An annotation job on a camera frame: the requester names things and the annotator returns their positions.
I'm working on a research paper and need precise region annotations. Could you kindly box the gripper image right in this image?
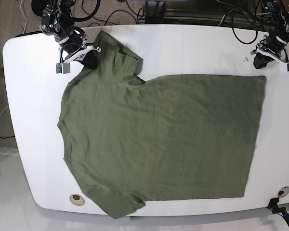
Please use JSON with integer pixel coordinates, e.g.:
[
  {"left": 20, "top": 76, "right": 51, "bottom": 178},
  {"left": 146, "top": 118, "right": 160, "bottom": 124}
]
[{"left": 251, "top": 35, "right": 289, "bottom": 71}]

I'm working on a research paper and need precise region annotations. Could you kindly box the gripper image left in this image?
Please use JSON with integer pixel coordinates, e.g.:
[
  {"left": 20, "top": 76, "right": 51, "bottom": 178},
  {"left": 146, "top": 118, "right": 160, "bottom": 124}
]
[{"left": 54, "top": 31, "right": 101, "bottom": 69}]

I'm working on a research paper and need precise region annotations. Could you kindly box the olive green T-shirt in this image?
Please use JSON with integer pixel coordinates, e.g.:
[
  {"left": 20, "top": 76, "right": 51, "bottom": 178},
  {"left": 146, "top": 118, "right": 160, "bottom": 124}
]
[{"left": 57, "top": 31, "right": 266, "bottom": 219}]

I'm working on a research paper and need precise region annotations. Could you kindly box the black flat bar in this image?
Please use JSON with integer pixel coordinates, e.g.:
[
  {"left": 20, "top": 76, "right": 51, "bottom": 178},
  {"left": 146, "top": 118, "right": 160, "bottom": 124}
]
[{"left": 15, "top": 31, "right": 42, "bottom": 38}]

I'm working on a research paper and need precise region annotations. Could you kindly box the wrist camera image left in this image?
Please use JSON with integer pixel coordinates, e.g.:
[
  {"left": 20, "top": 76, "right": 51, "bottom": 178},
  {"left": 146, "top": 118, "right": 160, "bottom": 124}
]
[{"left": 56, "top": 63, "right": 70, "bottom": 74}]

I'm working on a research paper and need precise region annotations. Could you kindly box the aluminium frame rail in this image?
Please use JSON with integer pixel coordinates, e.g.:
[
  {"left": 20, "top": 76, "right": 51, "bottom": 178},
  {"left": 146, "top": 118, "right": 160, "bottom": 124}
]
[{"left": 140, "top": 0, "right": 227, "bottom": 26}]

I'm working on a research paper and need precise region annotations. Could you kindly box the white floor cable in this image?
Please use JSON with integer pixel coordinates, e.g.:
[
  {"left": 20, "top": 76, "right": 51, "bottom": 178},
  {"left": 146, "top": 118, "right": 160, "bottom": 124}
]
[{"left": 20, "top": 0, "right": 27, "bottom": 33}]

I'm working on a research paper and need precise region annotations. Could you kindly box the right table cable grommet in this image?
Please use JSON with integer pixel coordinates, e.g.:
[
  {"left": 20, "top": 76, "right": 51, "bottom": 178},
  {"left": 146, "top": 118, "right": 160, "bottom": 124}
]
[{"left": 277, "top": 186, "right": 289, "bottom": 198}]

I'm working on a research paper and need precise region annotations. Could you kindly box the table cable grommet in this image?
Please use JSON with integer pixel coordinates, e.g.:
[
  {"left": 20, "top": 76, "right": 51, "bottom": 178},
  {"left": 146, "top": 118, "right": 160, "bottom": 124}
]
[
  {"left": 69, "top": 194, "right": 85, "bottom": 206},
  {"left": 277, "top": 186, "right": 289, "bottom": 198}
]

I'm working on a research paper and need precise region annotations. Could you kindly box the left table cable grommet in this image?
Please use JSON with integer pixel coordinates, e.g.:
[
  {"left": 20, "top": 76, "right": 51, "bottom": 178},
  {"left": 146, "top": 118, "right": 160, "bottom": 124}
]
[{"left": 69, "top": 194, "right": 85, "bottom": 206}]

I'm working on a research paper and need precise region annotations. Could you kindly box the black clamp with cable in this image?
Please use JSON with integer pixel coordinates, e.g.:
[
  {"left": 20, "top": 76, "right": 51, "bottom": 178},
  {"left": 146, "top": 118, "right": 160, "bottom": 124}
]
[{"left": 266, "top": 198, "right": 289, "bottom": 227}]

